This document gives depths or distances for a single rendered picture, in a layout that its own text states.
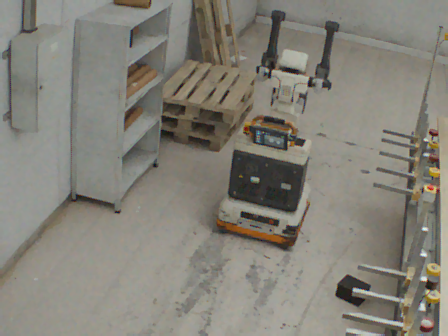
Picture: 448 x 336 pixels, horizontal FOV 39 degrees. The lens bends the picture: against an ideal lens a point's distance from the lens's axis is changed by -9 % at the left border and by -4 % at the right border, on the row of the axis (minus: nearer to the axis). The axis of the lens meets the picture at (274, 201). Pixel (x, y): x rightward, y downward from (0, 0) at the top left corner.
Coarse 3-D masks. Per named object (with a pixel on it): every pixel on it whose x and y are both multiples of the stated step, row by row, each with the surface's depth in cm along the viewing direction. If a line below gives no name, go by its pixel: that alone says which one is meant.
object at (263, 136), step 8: (256, 128) 470; (264, 128) 470; (256, 136) 476; (264, 136) 474; (272, 136) 472; (280, 136) 470; (288, 136) 468; (296, 136) 476; (264, 144) 481; (272, 144) 479; (280, 144) 476
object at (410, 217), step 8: (408, 168) 514; (408, 184) 486; (408, 200) 462; (408, 208) 452; (416, 208) 453; (408, 216) 442; (416, 216) 444; (408, 224) 433; (408, 232) 424; (408, 240) 416; (408, 248) 408; (400, 264) 398; (400, 280) 377; (400, 288) 370
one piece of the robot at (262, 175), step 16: (240, 144) 487; (256, 144) 484; (288, 144) 484; (304, 144) 488; (240, 160) 493; (256, 160) 491; (272, 160) 488; (288, 160) 485; (304, 160) 483; (240, 176) 500; (256, 176) 497; (272, 176) 494; (288, 176) 491; (304, 176) 504; (240, 192) 506; (256, 192) 503; (272, 192) 500; (288, 192) 497; (288, 208) 503
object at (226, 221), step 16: (304, 192) 537; (224, 208) 507; (256, 208) 505; (272, 208) 508; (304, 208) 524; (224, 224) 513; (240, 224) 510; (256, 224) 507; (288, 224) 500; (272, 240) 510; (288, 240) 506
